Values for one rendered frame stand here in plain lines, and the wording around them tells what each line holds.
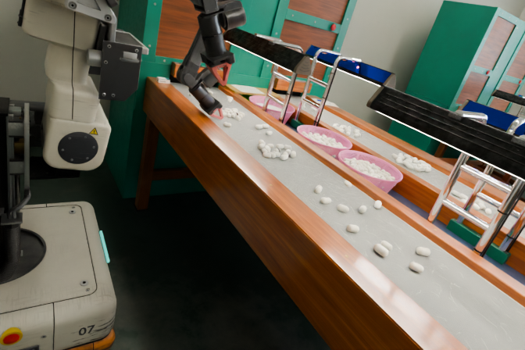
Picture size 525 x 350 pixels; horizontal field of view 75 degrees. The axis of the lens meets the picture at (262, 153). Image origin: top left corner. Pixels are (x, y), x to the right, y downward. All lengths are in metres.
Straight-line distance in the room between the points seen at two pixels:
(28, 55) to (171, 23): 1.12
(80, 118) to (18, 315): 0.58
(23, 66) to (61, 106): 1.66
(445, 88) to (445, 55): 0.34
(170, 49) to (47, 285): 1.21
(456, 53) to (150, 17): 3.03
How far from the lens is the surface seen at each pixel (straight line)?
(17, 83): 2.75
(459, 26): 4.07
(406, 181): 1.53
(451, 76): 3.99
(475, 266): 1.11
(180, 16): 1.91
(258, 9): 2.11
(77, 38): 1.06
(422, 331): 0.77
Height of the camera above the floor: 1.22
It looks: 22 degrees down
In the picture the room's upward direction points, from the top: 16 degrees clockwise
